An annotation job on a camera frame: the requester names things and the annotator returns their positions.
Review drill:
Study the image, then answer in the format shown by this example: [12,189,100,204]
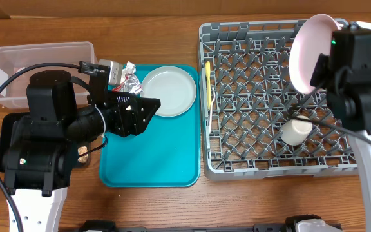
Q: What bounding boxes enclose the yellow plastic spoon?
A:
[204,61,212,110]

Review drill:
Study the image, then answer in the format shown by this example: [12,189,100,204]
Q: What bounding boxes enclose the grey dishwasher rack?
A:
[198,20,357,181]

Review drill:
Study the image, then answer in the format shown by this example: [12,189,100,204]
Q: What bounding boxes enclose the crumpled foil wrapper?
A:
[113,61,143,95]

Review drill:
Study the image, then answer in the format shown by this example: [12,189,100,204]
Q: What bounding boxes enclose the golden food scrap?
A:
[78,146,90,164]

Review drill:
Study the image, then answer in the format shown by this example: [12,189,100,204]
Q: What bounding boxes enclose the teal serving tray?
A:
[99,65,200,188]

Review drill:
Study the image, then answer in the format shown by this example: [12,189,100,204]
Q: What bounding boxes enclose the black waste tray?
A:
[0,112,91,173]

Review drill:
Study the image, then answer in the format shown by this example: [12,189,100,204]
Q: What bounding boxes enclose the clear plastic bin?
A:
[0,41,97,109]

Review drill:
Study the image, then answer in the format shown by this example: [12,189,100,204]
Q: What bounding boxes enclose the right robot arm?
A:
[199,14,371,231]

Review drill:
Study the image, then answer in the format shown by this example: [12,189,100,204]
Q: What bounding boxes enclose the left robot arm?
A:
[0,62,160,231]

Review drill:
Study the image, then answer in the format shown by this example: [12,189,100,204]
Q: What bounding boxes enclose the grey plate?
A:
[140,66,196,117]

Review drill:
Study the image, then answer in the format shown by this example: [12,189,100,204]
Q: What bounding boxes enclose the pink plate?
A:
[289,14,341,94]

